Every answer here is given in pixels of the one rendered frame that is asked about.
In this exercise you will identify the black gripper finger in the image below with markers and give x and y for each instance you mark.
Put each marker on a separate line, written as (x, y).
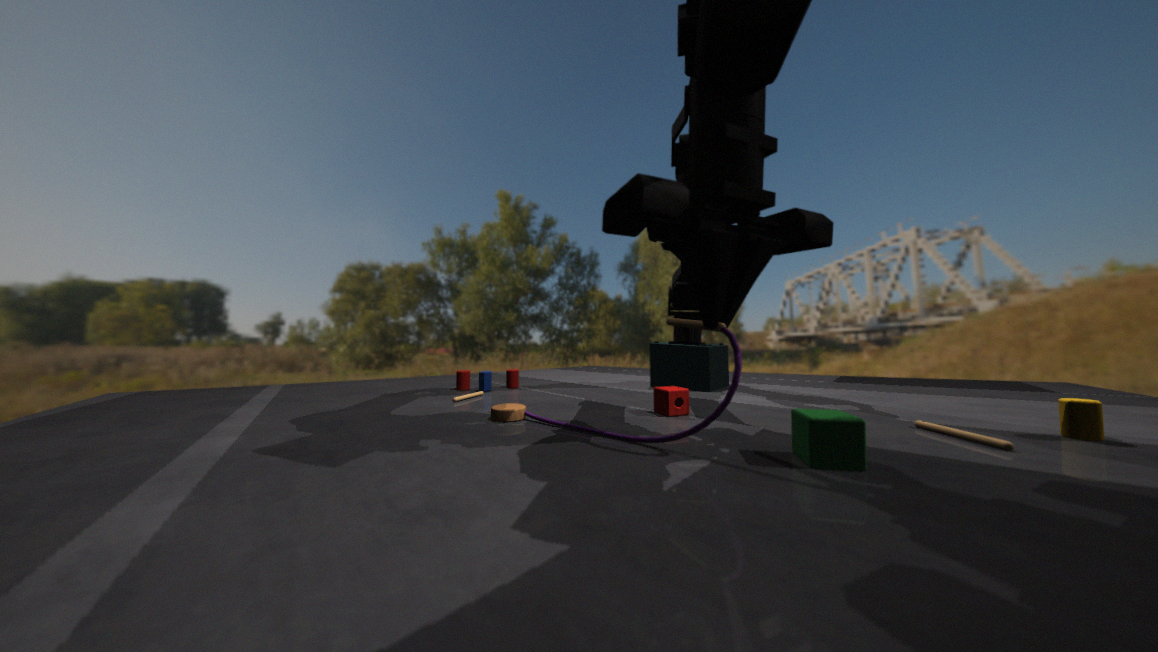
(707, 256)
(750, 259)

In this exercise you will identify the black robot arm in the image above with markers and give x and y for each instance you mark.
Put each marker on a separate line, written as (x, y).
(733, 49)

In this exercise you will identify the green block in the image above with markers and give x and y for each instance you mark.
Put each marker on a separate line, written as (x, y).
(829, 439)

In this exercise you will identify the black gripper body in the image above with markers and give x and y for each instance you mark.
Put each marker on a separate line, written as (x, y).
(725, 161)

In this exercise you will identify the yellow wooden cylinder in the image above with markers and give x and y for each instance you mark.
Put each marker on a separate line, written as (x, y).
(1081, 419)

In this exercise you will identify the red cube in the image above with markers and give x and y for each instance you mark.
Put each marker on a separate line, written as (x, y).
(671, 401)

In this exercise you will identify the round wooden button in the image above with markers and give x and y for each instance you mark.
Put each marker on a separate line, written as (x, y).
(509, 412)

